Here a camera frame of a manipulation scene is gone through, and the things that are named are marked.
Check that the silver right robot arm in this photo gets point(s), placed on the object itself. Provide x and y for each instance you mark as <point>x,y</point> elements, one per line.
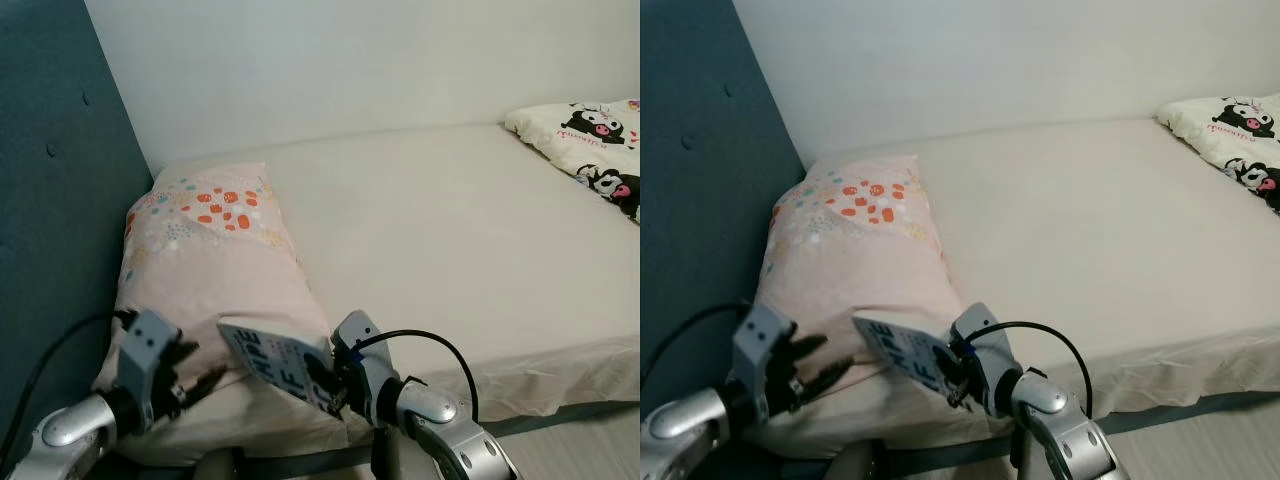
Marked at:
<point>450,435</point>
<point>1070,430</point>

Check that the grey left robot leg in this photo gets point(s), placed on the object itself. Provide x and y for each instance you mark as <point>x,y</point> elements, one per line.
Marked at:
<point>858,462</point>
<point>215,465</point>

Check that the teal upholstered headboard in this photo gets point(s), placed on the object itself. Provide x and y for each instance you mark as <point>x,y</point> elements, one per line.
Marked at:
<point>60,200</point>
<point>700,200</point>

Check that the white blue lettered book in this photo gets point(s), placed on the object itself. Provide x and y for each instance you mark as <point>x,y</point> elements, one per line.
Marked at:
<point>270,355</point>
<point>900,350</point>

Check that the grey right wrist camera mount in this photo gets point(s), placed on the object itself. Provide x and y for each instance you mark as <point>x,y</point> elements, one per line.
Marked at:
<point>985,350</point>
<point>360,355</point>

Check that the teal bed frame base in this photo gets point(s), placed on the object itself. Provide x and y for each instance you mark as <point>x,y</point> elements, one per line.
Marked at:
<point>560,415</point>
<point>1180,410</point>

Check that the pink patterned pillow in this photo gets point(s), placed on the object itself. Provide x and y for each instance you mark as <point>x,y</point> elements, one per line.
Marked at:
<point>850,270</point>
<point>210,280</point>

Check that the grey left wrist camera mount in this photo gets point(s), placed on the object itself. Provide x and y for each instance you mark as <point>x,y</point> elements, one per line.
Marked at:
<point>145,345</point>
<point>760,340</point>

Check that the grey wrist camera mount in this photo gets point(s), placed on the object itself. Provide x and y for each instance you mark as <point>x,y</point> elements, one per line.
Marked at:
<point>760,340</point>
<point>360,355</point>
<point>985,350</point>
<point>145,345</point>

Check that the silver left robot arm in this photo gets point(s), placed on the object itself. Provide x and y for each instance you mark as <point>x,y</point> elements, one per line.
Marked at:
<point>60,435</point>
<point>690,435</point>

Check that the mattress with beige sheet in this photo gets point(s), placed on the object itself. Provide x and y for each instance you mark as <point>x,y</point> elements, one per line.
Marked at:
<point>450,250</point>
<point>1100,250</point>

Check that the cream cartoon print quilt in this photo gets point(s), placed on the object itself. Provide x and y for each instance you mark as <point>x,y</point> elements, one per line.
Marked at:
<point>1240,140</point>
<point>590,150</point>

